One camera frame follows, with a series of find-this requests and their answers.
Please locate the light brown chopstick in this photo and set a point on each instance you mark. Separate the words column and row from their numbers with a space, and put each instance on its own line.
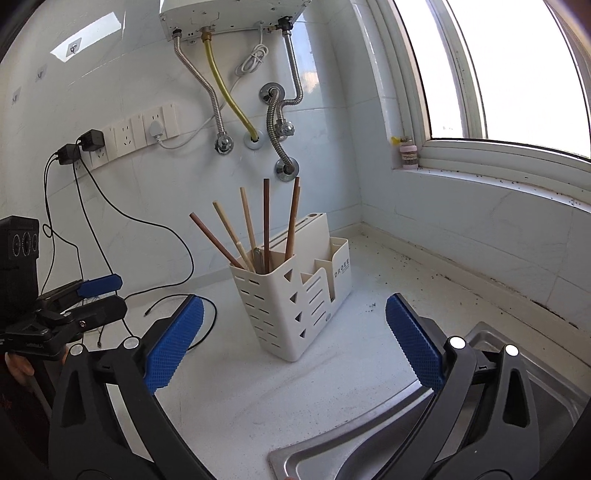
column 292, row 221

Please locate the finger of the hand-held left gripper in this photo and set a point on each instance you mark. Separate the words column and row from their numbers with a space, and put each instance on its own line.
column 92, row 314
column 99, row 284

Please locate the small pink bottle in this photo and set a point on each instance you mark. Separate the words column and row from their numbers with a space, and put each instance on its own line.
column 408, row 157

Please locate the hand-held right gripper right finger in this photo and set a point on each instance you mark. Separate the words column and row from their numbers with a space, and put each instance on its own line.
column 415, row 350

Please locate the chrome wall flange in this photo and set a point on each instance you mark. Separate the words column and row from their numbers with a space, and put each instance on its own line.
column 267, row 92
column 284, row 171

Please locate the white wall flange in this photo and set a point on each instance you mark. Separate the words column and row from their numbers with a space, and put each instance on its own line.
column 254, row 142

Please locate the white water heater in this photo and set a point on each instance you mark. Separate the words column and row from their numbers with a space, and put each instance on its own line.
column 231, row 14

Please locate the white wall socket panel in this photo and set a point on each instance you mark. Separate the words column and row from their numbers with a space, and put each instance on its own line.
column 124, row 134

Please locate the person's left hand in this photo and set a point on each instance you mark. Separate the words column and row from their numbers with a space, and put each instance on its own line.
column 21, row 364

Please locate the small yellow object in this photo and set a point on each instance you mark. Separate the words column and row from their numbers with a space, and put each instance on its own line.
column 395, row 140

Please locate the cream chopstick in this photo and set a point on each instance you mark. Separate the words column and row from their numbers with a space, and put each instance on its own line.
column 247, row 217
column 227, row 227
column 244, row 254

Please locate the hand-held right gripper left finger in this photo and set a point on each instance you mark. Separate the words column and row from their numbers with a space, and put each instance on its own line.
column 178, row 346

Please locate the black charger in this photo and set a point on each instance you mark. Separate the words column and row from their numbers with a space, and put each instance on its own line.
column 68, row 154
column 90, row 141

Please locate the person's dark clothing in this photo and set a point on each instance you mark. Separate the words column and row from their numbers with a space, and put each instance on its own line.
column 18, row 429

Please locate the metal water valve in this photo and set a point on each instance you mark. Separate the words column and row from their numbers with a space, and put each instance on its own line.
column 225, row 144
column 284, row 128

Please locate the window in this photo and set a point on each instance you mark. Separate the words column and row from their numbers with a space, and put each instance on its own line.
column 508, row 69

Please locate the stainless steel sink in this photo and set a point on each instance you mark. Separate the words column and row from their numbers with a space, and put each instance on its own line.
column 351, row 443

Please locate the tan wooden chopstick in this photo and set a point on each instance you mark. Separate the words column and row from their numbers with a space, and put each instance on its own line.
column 298, row 198

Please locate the metal wall hook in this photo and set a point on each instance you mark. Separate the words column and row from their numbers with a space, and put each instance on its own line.
column 16, row 94
column 73, row 48
column 40, row 73

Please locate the black brass gas valve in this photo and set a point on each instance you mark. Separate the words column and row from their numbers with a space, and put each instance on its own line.
column 281, row 25

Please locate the white utensil holder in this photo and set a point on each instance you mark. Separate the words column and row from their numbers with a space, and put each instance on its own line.
column 339, row 300

